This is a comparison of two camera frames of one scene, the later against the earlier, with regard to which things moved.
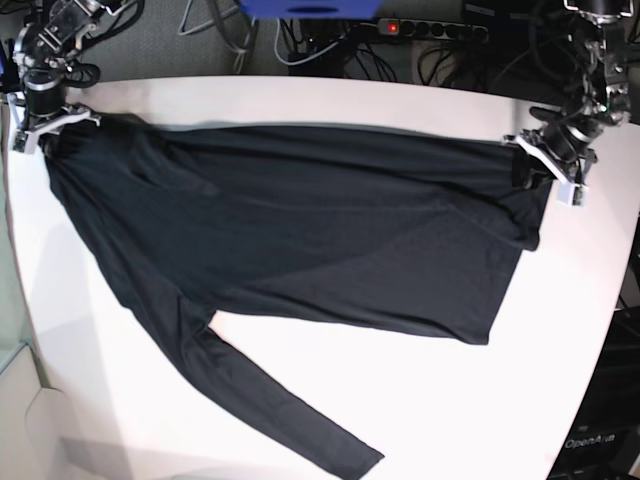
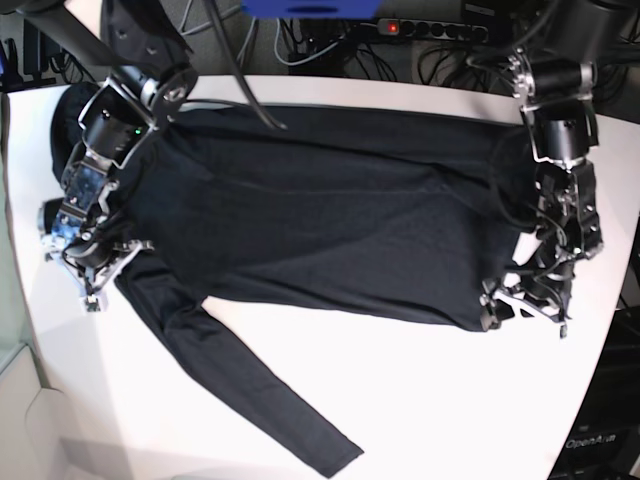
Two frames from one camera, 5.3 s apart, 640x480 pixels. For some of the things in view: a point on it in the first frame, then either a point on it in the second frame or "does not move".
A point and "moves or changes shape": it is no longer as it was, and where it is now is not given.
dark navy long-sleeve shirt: (413, 234) moves or changes shape
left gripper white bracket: (25, 139) to (94, 297)
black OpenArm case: (605, 444) does not move
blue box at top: (314, 9) does not move
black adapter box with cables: (330, 63) does not move
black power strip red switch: (402, 26) does not move
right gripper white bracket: (528, 173) to (497, 310)
